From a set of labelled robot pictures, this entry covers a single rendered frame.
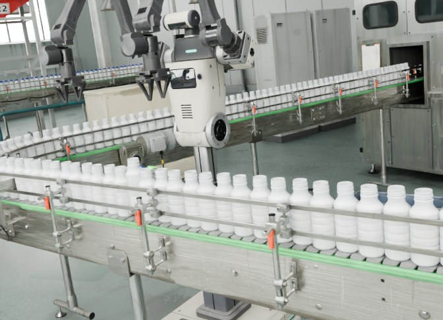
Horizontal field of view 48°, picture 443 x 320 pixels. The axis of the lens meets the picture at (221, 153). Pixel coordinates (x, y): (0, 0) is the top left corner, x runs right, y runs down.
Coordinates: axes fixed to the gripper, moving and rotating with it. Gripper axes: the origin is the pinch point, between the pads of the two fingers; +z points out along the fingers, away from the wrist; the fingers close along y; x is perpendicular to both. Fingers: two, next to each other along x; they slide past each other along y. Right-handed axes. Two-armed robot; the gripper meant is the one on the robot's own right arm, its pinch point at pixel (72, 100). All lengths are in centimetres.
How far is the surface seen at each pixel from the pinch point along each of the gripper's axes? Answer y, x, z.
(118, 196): 19, 39, 30
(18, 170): 16.4, -18.9, 24.7
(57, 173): 16.1, 5.2, 24.5
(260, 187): 17, 93, 23
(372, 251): 20, 123, 35
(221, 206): 19, 80, 29
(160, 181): 17, 57, 24
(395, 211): 19, 128, 25
